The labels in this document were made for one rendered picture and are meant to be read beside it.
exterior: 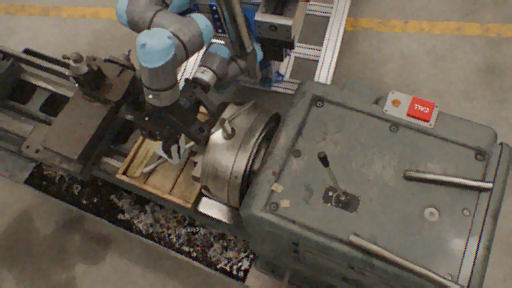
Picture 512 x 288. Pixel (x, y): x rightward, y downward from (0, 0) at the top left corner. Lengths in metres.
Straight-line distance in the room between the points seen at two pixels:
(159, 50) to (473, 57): 2.41
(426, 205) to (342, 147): 0.25
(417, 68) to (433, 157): 1.75
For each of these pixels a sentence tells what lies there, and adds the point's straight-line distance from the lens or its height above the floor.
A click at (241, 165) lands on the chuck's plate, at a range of 1.22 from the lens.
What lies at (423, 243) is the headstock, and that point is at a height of 1.25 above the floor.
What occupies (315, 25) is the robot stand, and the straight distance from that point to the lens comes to 2.79.
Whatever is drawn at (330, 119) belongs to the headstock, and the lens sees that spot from 1.23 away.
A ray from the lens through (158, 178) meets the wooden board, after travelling 1.62.
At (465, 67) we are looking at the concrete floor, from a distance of 3.02.
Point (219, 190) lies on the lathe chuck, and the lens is 1.29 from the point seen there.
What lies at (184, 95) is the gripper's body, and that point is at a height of 1.14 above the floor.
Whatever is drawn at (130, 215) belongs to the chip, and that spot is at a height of 0.55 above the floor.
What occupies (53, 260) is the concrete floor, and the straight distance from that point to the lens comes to 2.70.
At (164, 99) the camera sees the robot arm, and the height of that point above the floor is 1.53.
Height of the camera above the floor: 2.32
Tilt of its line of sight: 63 degrees down
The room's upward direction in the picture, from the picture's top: 11 degrees counter-clockwise
